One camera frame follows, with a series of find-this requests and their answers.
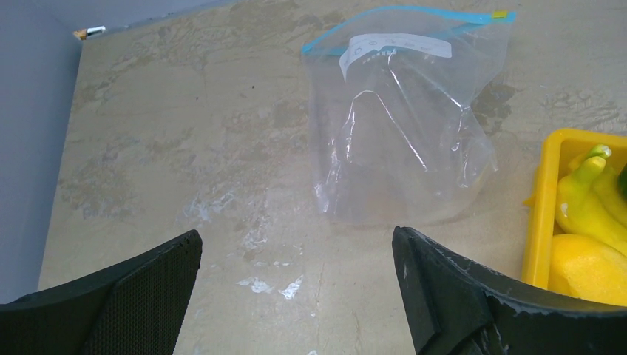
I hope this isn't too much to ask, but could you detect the clear zip top bag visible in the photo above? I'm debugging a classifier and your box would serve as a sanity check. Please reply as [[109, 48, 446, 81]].
[[301, 5, 515, 225]]

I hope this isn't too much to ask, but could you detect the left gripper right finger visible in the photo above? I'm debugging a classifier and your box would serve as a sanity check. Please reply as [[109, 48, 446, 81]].
[[392, 227, 626, 354]]

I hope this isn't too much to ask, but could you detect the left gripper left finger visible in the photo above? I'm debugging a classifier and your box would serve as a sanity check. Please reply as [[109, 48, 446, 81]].
[[1, 230, 203, 354]]

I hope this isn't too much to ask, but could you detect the yellow plastic tray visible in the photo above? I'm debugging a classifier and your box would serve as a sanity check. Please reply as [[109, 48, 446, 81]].
[[521, 128, 626, 290]]

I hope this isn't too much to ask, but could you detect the yellow lemon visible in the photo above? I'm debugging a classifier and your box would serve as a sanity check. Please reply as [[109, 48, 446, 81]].
[[548, 234, 626, 306]]

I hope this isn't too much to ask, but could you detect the yellow banana bunch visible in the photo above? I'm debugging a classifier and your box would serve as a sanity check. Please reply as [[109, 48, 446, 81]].
[[555, 144, 626, 254]]

